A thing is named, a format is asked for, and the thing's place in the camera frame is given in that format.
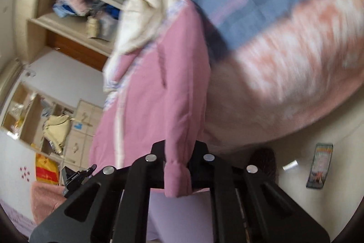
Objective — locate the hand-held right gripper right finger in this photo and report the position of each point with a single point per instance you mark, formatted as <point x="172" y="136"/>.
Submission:
<point x="210" y="171"/>

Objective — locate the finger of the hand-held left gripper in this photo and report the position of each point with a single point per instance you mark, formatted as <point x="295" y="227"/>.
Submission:
<point x="76" y="178"/>

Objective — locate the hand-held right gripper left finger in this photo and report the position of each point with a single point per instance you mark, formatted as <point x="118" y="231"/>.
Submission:
<point x="148" y="171"/>

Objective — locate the pink and white hooded jacket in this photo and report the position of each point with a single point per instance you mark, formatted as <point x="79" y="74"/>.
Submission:
<point x="170" y="89"/>

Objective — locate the dark blue clothes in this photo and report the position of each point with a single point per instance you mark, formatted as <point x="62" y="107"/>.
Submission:
<point x="113" y="11"/>

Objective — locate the yellow and red bag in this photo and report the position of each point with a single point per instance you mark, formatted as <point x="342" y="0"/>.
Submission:
<point x="46" y="170"/>

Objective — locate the pink fluffy cloth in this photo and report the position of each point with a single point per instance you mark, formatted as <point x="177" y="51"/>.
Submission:
<point x="44" y="201"/>

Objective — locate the beige cloth bag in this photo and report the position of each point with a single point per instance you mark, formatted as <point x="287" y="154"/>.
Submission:
<point x="57" y="130"/>

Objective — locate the dark fuzzy slipper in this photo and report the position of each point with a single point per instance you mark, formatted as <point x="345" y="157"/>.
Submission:
<point x="263" y="162"/>

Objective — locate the person's purple pants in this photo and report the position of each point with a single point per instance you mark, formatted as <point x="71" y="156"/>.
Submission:
<point x="176" y="217"/>

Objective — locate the beige side cabinet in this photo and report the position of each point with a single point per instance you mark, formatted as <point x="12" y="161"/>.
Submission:
<point x="85" y="117"/>

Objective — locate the silver foil scrap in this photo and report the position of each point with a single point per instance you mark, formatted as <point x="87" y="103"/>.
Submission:
<point x="290" y="166"/>

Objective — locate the colourful printed packet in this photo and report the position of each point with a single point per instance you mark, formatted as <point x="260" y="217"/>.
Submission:
<point x="320" y="166"/>

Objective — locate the pink floral bed sheet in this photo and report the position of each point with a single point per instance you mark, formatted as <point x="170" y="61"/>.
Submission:
<point x="284" y="75"/>

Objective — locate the brown wooden door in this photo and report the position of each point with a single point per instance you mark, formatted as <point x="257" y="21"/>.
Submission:
<point x="76" y="50"/>

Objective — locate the clear plastic storage box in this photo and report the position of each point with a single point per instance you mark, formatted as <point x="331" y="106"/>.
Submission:
<point x="107" y="29"/>

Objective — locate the beige crumpled cloth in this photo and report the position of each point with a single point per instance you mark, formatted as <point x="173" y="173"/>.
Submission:
<point x="93" y="27"/>

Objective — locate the beige wooden wardrobe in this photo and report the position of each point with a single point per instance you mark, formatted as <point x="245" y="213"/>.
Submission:
<point x="57" y="23"/>

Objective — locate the light blue hanging jacket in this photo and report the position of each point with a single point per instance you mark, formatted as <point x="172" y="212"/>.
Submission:
<point x="64" y="11"/>

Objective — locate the pink wall stickers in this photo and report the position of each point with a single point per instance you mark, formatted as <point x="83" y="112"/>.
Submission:
<point x="25" y="173"/>

